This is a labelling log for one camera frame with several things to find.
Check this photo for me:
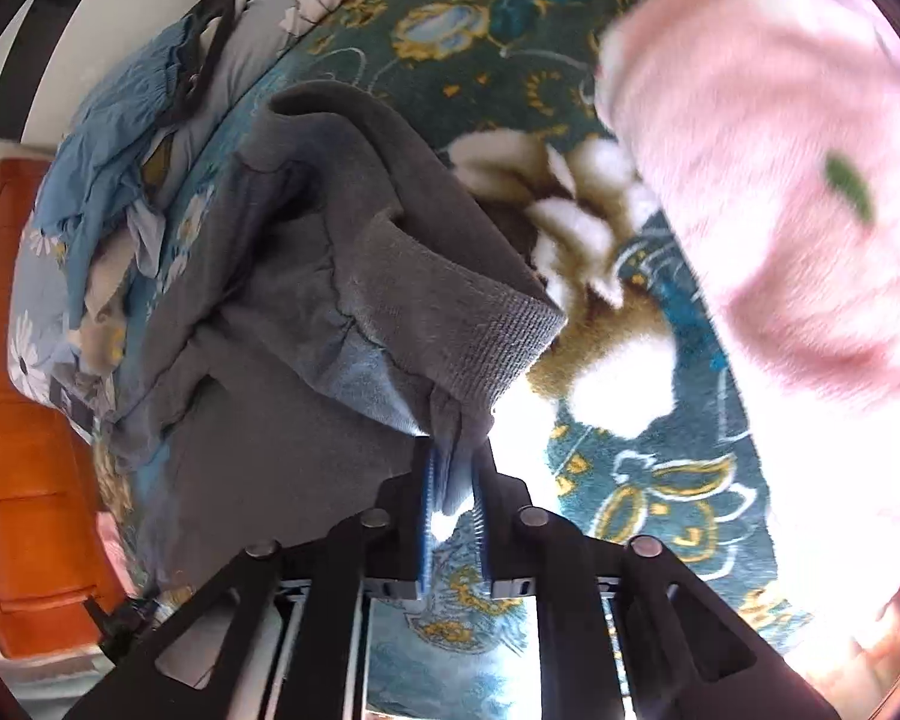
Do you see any teal floral blanket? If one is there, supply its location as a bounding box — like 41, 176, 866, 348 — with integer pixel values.
94, 0, 900, 720

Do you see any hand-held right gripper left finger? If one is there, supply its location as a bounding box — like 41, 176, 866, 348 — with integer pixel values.
64, 436, 442, 720

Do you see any blue garment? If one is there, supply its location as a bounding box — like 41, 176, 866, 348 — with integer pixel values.
33, 15, 230, 316

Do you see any cream cloth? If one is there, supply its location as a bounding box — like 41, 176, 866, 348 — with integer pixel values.
79, 229, 147, 380

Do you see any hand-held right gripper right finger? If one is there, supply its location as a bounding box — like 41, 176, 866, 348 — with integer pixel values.
471, 438, 842, 720

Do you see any black strap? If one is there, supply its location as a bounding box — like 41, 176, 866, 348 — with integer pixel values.
166, 0, 302, 122

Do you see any grey sweatshirt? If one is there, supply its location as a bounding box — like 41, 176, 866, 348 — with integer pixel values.
111, 81, 571, 595

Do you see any pink fleece garment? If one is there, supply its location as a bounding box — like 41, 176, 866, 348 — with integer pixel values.
595, 0, 900, 415

